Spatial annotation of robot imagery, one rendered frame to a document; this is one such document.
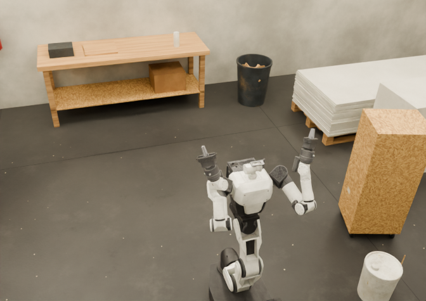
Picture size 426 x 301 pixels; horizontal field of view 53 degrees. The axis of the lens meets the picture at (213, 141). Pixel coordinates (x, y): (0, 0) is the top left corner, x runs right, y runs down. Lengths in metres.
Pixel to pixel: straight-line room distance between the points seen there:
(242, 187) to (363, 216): 1.83
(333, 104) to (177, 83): 2.18
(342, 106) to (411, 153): 1.71
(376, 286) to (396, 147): 1.15
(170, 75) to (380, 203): 3.30
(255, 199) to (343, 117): 2.98
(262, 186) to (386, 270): 1.49
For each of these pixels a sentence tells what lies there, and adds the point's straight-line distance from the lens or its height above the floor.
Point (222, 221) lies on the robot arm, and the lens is 2.62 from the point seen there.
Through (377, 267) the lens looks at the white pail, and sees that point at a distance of 3.86.
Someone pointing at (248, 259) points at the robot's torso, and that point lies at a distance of 3.21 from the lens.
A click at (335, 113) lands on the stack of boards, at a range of 5.53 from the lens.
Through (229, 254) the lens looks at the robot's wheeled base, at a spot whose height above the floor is 0.36.
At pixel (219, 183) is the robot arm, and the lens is 2.54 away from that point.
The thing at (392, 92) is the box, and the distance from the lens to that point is 5.30.
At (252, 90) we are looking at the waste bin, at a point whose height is 0.29.
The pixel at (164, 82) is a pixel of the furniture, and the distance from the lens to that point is 6.12.
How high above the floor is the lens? 3.14
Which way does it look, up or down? 34 degrees down
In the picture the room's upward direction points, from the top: 2 degrees clockwise
